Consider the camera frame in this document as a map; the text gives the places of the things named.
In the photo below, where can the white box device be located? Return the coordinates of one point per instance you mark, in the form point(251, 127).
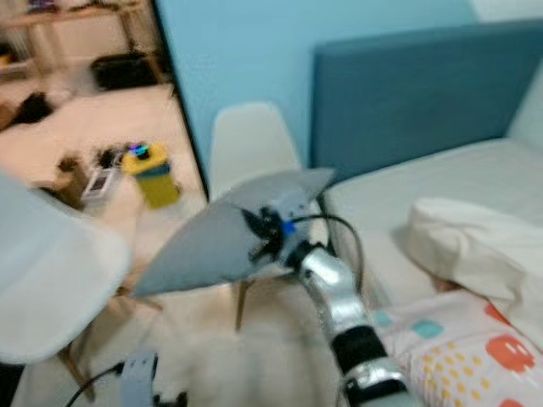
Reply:
point(100, 184)

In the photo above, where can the small black floor object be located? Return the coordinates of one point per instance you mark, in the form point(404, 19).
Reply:
point(34, 108)

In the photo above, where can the yellow bin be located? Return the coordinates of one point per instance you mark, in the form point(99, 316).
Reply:
point(154, 176)

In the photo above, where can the white pillow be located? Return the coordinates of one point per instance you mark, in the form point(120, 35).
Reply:
point(475, 242)

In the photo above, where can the black bag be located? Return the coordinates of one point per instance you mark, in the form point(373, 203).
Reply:
point(125, 72)

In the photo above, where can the white bed mattress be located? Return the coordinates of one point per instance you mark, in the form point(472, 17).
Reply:
point(433, 174)

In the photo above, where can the grey pillow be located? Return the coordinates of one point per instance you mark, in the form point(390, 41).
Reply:
point(208, 242)

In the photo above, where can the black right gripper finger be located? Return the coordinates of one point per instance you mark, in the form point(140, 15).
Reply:
point(254, 220)

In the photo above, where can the colourful patterned blanket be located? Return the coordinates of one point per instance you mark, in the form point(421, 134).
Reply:
point(467, 356)

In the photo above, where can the white chair with wooden legs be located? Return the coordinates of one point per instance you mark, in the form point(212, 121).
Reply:
point(51, 271)
point(253, 144)

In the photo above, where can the white upright cushion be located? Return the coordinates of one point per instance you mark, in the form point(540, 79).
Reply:
point(528, 123)

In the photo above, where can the wooden table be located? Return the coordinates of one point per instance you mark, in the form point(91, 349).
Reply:
point(85, 19)

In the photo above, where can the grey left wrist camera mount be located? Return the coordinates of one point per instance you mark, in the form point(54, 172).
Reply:
point(138, 377)

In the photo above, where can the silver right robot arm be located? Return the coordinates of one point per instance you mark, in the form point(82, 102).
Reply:
point(339, 301)

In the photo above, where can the teal bed headboard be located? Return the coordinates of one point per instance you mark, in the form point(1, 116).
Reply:
point(407, 93)

